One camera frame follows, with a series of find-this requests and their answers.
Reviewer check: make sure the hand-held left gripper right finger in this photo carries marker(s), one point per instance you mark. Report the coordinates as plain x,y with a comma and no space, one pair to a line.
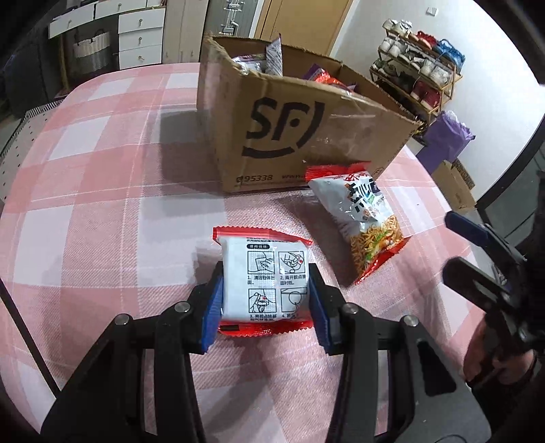
319,315

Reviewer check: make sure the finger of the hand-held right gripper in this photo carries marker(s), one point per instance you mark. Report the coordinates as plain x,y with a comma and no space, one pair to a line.
468,281
464,223

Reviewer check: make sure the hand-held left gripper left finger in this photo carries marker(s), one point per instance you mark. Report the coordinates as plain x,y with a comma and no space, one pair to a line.
213,315

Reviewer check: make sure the white red-edged wipe packet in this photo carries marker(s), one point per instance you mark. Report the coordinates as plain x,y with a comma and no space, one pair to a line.
264,277

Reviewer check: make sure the brown cardboard box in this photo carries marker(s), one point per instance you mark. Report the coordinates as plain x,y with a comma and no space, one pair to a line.
272,140

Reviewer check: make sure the red snack packet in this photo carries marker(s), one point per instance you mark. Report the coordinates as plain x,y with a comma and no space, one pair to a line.
332,80

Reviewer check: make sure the large white noodle snack packet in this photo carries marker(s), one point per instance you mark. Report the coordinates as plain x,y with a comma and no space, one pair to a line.
251,64

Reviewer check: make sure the person's right forearm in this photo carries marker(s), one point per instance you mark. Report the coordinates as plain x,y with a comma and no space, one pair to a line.
511,413

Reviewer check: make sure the person's right hand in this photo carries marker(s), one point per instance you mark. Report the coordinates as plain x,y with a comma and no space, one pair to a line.
477,353

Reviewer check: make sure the small cardboard box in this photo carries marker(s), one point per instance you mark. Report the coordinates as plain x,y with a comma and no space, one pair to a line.
453,185

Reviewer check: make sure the black framed glass panel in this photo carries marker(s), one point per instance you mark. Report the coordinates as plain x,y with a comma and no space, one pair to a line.
511,183

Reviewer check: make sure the purple plastic bag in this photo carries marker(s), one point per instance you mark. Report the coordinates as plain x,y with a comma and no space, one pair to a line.
447,136

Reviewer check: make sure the wooden shoe rack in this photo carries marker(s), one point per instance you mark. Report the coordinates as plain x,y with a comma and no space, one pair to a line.
451,89

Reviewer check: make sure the pink checkered tablecloth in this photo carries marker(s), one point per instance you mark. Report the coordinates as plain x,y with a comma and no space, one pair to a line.
106,191

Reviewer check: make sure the group of assorted shoes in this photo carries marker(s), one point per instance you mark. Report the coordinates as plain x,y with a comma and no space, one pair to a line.
408,55

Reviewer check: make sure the wooden door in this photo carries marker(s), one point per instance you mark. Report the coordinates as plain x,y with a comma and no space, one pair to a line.
306,21

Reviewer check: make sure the dotted floor mat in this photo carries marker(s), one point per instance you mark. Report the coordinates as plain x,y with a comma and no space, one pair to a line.
17,145

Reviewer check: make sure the white drawer chest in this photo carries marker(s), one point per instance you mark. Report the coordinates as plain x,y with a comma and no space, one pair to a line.
140,40

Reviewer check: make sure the woven laundry basket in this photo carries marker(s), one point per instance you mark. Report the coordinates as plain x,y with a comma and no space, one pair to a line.
90,53

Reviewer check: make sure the black refrigerator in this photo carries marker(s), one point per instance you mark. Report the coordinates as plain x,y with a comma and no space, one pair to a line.
30,81

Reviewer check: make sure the white vanity desk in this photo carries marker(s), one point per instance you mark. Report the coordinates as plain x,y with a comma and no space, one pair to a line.
85,19

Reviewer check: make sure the white light switch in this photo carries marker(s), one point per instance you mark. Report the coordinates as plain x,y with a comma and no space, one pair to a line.
432,11

